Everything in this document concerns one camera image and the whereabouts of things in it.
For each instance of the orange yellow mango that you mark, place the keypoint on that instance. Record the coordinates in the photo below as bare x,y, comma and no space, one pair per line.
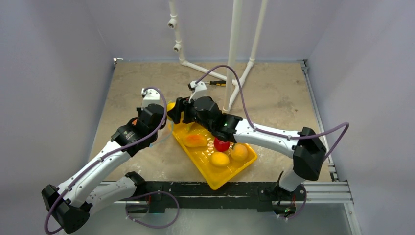
194,141

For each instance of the red apple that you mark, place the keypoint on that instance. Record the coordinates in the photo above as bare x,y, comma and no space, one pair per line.
221,146

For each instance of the black yellow screwdriver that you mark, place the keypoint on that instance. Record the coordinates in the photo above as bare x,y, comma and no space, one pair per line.
218,83

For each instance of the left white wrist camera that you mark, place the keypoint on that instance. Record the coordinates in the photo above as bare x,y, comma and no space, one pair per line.
149,96

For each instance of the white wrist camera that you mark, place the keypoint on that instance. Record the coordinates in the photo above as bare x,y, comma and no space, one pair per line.
198,90
149,96

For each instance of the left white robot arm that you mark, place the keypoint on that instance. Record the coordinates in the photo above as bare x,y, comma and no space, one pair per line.
72,202

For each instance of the white pvc pipe frame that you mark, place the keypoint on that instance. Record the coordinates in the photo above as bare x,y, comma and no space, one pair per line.
232,88

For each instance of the yellow banana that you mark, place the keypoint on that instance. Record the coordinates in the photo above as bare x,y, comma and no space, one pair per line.
189,126

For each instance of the clear zip top bag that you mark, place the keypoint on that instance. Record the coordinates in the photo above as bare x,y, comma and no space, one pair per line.
164,133

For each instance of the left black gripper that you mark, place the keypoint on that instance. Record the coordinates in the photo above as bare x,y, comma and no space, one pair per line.
139,110

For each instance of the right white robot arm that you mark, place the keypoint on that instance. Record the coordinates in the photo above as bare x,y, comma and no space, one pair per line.
304,147

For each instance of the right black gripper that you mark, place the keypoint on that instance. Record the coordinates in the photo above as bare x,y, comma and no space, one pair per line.
178,111

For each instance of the yellow peach with leaf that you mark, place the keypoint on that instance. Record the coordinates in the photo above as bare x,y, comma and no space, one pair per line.
239,153

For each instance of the aluminium rail frame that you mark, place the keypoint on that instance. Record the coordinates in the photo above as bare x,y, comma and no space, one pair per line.
275,94

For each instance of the yellow plastic tray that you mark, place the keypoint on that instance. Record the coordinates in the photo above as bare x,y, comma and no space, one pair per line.
200,156

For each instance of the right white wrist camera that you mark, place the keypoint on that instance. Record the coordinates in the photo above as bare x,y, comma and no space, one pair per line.
198,90

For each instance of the yellow lemon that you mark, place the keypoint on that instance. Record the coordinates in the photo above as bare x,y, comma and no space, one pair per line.
170,105
219,159

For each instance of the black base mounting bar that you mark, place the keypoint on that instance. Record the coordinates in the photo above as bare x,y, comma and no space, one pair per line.
259,196

